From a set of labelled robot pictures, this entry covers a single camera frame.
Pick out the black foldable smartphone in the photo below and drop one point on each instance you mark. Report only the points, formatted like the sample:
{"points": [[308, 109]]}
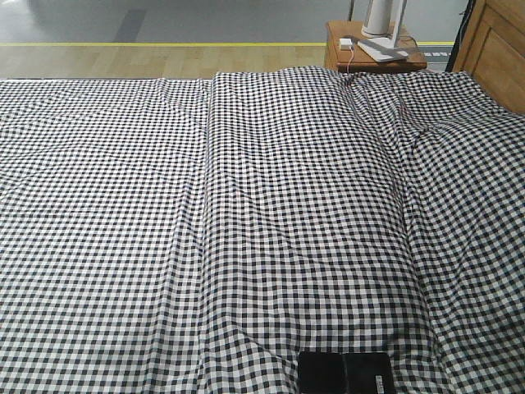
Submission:
{"points": [[345, 373]]}

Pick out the white charger adapter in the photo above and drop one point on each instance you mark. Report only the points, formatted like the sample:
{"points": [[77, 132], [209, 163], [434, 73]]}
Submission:
{"points": [[346, 44]]}

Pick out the black white checkered bedsheet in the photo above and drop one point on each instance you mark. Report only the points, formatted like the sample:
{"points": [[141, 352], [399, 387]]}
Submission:
{"points": [[196, 236]]}

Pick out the wooden headboard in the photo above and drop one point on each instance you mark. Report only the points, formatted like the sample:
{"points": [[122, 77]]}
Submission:
{"points": [[492, 51]]}

